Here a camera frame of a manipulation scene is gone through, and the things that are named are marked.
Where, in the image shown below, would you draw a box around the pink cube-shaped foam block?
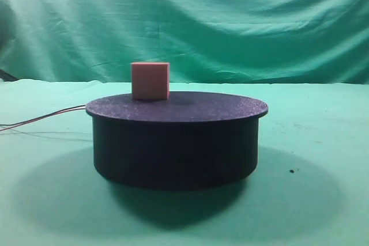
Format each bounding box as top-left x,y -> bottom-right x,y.
131,62 -> 170,100

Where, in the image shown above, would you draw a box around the black round turntable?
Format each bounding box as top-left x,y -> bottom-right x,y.
85,91 -> 268,191

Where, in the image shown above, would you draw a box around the green table cloth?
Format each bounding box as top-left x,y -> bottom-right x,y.
1,80 -> 368,245

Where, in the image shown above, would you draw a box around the green backdrop cloth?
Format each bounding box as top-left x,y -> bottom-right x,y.
1,0 -> 368,84

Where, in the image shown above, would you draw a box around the red power wire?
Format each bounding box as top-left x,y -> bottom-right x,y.
0,105 -> 87,128

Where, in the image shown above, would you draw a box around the black power wire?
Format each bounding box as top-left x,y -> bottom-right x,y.
0,107 -> 87,131

